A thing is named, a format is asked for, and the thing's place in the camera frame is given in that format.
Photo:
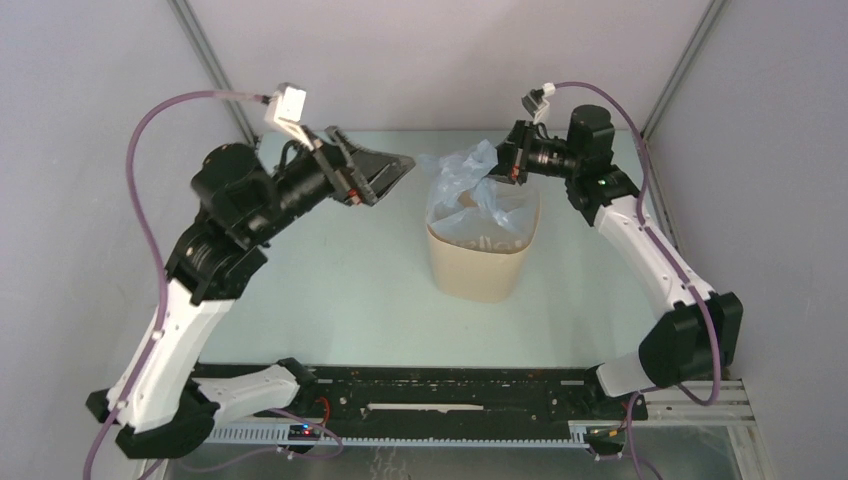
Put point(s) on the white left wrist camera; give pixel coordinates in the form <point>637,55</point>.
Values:
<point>284,112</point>

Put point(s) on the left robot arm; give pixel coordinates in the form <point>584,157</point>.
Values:
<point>161,409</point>

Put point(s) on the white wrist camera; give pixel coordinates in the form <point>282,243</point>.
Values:
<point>284,112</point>
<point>536,102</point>

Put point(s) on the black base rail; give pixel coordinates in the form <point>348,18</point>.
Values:
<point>374,406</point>

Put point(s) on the right aluminium frame post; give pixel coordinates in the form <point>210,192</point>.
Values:
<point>687,59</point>

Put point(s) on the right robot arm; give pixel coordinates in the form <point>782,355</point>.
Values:
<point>697,328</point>

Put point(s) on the white slotted cable duct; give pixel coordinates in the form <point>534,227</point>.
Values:
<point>669,407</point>

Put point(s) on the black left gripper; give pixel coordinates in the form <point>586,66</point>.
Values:
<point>358,173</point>

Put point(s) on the cream plastic trash bin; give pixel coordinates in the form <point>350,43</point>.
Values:
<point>478,245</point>

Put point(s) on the translucent blue trash bag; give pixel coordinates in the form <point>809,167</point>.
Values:
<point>470,182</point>

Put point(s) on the aluminium frame post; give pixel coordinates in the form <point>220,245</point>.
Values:
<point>687,59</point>
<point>189,22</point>

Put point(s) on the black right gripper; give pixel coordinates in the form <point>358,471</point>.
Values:
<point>513,154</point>

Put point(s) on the left aluminium frame post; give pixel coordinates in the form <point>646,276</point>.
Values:
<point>189,22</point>

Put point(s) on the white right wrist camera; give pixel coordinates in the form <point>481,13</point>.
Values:
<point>536,102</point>

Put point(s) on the small electronics board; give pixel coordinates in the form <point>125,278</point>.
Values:
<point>303,432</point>

